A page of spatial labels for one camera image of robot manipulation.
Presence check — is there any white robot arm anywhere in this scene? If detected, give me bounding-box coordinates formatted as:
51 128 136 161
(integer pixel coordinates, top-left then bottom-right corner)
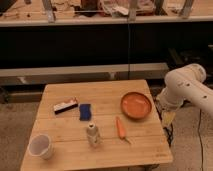
156 63 213 127

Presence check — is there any orange round plate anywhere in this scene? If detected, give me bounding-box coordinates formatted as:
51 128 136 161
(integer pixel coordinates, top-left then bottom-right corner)
120 92 152 119

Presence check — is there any blue sponge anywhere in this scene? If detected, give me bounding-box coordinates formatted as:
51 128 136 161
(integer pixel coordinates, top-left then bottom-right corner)
79 104 91 121

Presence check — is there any wooden table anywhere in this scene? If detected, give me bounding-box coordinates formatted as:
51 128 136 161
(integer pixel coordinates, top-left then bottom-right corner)
19 79 174 171

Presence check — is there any orange carrot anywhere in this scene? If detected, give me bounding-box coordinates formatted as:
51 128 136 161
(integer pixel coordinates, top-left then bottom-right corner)
116 117 130 143

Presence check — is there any long metal shelf bench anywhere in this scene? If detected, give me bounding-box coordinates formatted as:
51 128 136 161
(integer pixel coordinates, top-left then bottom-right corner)
0 63 169 86

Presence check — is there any white plastic cup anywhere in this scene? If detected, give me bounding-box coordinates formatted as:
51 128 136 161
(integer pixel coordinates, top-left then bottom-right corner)
28 134 53 160

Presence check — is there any black hanging cable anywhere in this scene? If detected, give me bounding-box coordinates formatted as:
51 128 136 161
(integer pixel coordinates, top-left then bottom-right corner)
127 18 132 81

